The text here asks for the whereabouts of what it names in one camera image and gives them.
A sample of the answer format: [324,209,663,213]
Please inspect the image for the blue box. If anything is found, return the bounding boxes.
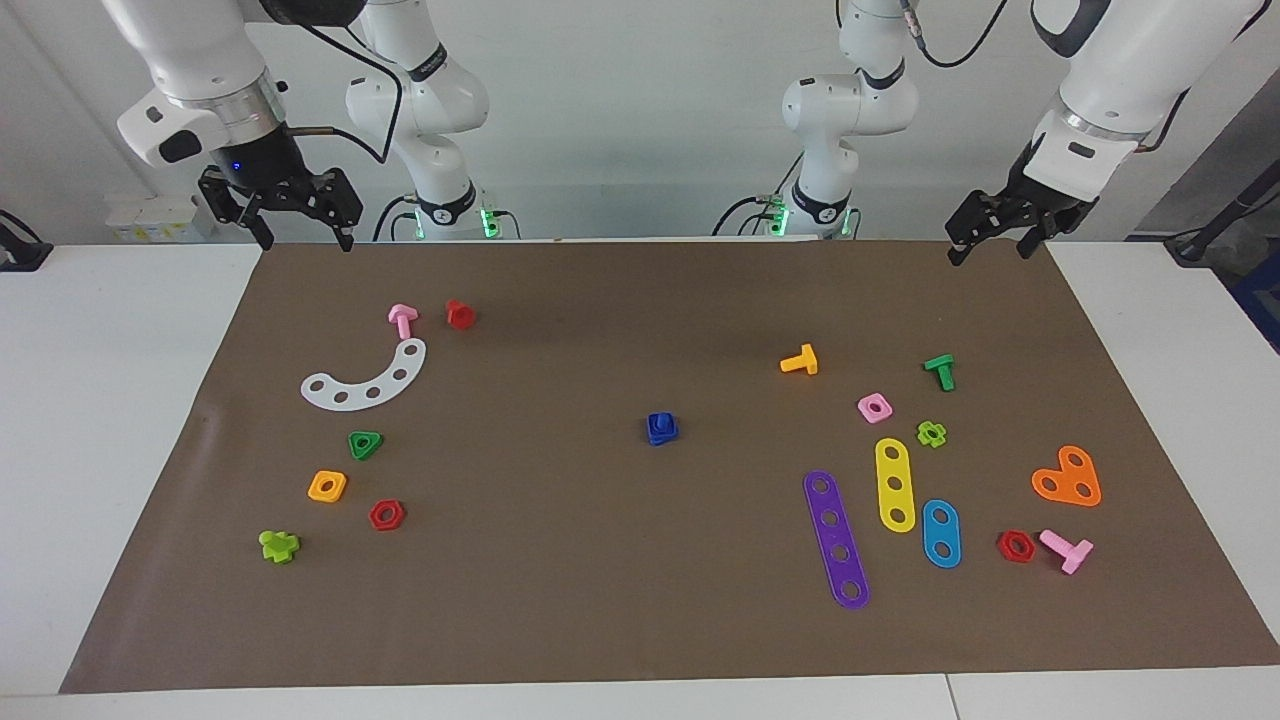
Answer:
[1230,250,1280,351]

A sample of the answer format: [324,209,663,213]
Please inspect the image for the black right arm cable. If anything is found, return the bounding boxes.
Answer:
[280,20,403,166]

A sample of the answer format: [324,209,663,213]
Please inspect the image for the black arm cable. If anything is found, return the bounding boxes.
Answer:
[280,20,403,166]
[900,0,1193,153]

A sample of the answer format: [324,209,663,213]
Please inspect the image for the black stand pole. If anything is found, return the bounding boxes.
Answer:
[1165,160,1280,266]

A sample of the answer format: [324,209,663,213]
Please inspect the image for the large pink plastic screw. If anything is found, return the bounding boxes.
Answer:
[1038,529,1095,576]

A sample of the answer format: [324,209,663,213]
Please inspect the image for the brown table mat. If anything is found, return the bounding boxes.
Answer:
[58,240,1280,695]

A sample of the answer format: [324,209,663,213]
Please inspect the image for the black base cable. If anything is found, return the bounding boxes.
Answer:
[712,195,776,238]
[372,193,413,243]

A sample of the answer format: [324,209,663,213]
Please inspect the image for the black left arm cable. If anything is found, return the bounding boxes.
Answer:
[900,0,1193,153]

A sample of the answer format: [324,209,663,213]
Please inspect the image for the blue two-hole plastic plate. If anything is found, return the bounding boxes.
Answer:
[921,499,963,570]

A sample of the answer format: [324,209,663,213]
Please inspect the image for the black left base cable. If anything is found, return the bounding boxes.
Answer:
[712,195,776,238]

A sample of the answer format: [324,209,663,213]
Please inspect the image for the black clamp mount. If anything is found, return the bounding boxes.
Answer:
[0,210,53,273]

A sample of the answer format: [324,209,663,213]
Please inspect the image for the white curved five-hole plate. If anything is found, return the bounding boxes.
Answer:
[300,337,428,412]

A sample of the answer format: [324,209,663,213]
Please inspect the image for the purple four-hole plastic plate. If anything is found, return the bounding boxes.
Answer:
[802,469,872,611]

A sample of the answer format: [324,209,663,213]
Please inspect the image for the yellow three-hole plastic plate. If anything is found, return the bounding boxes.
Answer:
[875,437,918,534]

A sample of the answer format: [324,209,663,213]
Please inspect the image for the black right base cable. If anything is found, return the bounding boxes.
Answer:
[372,193,413,243]

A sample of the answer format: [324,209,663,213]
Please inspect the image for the orange heart three-hole plate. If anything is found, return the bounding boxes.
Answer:
[1031,445,1103,508]

